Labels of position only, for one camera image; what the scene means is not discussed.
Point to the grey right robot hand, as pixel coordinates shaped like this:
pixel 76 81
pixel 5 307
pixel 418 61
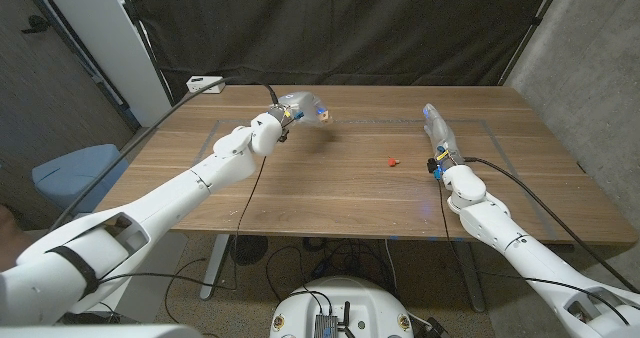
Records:
pixel 442 135

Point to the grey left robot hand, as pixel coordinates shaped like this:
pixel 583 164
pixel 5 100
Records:
pixel 302 105

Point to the small wooden block with holes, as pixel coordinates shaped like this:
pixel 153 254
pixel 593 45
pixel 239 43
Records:
pixel 326 116

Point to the red screw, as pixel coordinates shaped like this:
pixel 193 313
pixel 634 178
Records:
pixel 392 162

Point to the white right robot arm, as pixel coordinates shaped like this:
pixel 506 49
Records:
pixel 525 243

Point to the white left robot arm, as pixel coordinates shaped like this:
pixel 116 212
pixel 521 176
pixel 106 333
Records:
pixel 200 178

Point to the black curtain backdrop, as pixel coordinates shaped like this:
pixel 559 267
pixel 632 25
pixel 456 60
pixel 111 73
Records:
pixel 340 28

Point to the white power strip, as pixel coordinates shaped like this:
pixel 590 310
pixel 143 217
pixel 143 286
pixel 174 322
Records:
pixel 202 84

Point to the black backdrop stand pole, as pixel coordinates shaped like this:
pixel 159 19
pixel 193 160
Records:
pixel 532 25
pixel 147 48

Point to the grey table leg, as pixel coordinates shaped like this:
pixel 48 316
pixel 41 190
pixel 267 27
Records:
pixel 470 283

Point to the black round floor fan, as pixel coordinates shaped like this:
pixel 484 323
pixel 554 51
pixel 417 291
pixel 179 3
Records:
pixel 252 250

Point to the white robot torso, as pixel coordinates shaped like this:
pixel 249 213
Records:
pixel 365 303

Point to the white table leg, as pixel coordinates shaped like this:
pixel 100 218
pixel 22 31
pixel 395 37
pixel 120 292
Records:
pixel 215 273

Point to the white cabinet panel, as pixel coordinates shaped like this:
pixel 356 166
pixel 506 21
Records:
pixel 110 43

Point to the grey electronics module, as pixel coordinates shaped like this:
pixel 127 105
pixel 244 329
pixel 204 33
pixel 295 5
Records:
pixel 326 326

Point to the blue padded stool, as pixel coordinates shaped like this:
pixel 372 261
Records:
pixel 75 178

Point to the person's bare leg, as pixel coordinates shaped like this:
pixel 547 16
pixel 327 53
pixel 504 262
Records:
pixel 12 240

